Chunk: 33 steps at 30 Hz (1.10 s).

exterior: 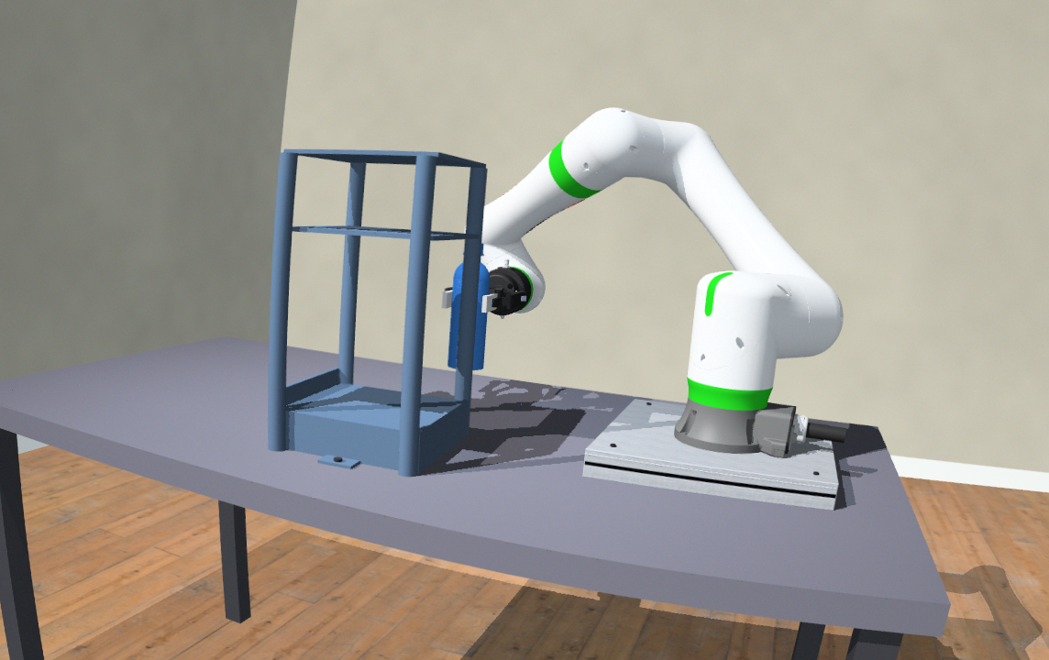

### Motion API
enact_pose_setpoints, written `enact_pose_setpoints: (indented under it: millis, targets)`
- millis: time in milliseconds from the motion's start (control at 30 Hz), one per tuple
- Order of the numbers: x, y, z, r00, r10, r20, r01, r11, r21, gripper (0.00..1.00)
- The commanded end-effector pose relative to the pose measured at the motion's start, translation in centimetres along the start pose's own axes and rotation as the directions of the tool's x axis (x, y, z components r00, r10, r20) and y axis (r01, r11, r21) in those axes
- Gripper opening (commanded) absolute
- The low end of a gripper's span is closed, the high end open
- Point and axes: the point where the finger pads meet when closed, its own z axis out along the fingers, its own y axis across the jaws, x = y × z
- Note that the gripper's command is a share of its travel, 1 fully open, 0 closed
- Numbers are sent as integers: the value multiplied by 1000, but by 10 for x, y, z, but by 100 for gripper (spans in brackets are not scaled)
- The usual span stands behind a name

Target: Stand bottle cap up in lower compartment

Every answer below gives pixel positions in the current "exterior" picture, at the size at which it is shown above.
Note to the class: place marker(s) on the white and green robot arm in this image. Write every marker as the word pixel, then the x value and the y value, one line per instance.
pixel 743 319

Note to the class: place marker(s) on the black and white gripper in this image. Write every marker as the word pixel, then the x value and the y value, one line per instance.
pixel 501 285

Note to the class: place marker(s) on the blue bottle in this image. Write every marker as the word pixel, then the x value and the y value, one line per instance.
pixel 481 319

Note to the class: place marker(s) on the blue shelving unit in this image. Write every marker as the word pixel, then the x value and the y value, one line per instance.
pixel 326 415

